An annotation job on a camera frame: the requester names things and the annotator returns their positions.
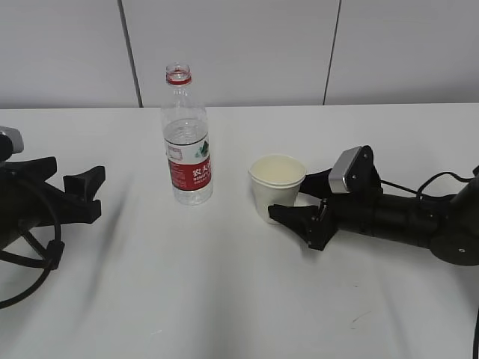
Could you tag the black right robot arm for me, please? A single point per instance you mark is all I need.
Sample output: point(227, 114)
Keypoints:
point(447, 225)

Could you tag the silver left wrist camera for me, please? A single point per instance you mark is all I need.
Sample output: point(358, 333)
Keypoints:
point(11, 142)

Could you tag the clear water bottle red label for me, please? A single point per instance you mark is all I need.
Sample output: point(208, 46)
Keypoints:
point(186, 138)

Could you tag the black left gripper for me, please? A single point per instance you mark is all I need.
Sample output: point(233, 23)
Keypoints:
point(29, 201)

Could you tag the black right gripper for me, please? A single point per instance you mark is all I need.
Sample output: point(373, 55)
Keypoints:
point(336, 211)

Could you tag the white paper cup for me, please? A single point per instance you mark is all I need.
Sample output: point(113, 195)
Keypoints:
point(275, 179)

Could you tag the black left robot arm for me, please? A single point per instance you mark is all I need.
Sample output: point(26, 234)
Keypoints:
point(46, 241)

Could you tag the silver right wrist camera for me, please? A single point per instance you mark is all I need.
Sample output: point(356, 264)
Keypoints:
point(352, 171)

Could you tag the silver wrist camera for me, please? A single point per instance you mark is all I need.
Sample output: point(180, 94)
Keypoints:
point(11, 142)
point(352, 171)

